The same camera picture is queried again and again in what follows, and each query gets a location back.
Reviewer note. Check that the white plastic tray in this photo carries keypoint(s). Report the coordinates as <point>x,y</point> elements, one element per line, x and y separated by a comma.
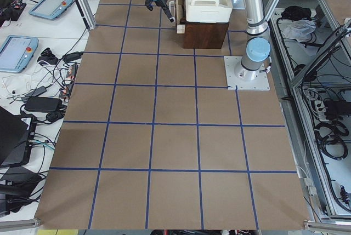
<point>208,11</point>

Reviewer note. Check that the blue teach pendant near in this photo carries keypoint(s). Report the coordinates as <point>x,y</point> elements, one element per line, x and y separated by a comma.
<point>16,53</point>

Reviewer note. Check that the white crumpled cloth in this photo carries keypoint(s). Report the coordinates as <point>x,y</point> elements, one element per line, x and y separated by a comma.
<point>300,30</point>

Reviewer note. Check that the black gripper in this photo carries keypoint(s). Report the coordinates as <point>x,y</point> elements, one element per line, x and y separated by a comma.
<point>162,1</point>

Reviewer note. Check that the black power adapter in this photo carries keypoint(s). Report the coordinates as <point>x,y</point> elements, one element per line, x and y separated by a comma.
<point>40,104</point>

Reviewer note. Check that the blue teach pendant far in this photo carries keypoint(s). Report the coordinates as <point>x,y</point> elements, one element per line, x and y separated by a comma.
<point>50,9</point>

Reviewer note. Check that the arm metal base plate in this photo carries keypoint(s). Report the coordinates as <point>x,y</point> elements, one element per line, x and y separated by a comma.
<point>238,78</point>

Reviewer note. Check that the black laptop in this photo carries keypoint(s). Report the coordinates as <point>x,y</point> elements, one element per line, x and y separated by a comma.
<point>17,132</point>

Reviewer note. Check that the wooden drawer with white handle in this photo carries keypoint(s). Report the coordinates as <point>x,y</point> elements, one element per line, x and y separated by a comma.
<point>178,11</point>

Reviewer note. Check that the dark brown drawer cabinet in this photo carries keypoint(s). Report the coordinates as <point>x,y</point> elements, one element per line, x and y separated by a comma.
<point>204,35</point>

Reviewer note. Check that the blue teach pendant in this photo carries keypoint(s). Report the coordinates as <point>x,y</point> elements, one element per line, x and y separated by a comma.
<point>50,9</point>
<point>16,53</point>

